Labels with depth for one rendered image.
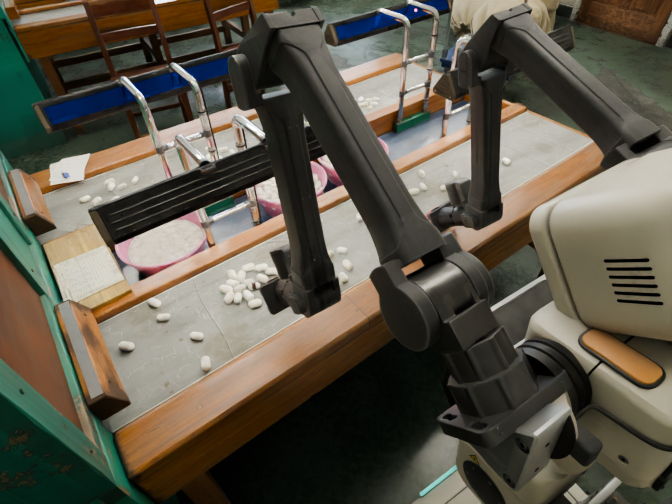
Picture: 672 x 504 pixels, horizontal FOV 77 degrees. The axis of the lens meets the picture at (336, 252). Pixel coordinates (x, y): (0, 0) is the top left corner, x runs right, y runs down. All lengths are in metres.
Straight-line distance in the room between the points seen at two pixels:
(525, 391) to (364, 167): 0.28
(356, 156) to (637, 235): 0.27
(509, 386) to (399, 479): 1.26
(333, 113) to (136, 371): 0.80
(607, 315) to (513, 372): 0.11
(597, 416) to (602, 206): 0.22
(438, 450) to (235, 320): 0.96
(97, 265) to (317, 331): 0.64
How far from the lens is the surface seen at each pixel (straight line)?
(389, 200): 0.46
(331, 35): 1.71
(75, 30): 3.61
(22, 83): 3.65
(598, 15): 5.89
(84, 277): 1.31
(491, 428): 0.44
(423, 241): 0.46
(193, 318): 1.14
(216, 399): 0.97
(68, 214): 1.63
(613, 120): 0.78
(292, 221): 0.67
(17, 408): 0.65
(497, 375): 0.45
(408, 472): 1.69
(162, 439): 0.97
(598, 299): 0.49
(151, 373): 1.08
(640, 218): 0.44
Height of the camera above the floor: 1.61
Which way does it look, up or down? 45 degrees down
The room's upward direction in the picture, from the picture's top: 2 degrees counter-clockwise
